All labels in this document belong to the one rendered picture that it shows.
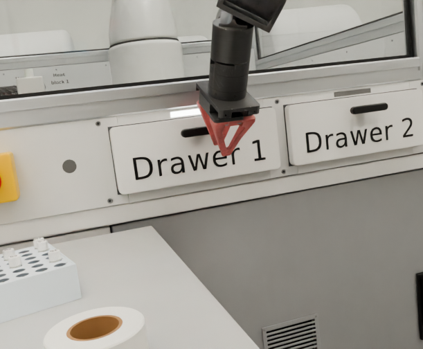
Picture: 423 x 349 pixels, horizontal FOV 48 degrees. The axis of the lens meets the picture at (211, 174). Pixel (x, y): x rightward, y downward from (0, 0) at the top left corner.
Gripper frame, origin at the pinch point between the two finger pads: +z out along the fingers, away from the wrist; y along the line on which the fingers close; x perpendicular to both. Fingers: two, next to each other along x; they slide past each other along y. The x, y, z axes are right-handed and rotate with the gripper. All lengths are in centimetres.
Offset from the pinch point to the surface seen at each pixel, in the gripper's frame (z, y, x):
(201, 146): 2.6, 4.6, 1.7
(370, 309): 37.1, -12.2, -31.2
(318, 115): -0.3, 4.7, -20.9
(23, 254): 1.8, -14.4, 31.2
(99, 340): -11.8, -39.3, 25.8
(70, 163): 3.9, 7.1, 23.1
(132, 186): 7.3, 2.8, 14.2
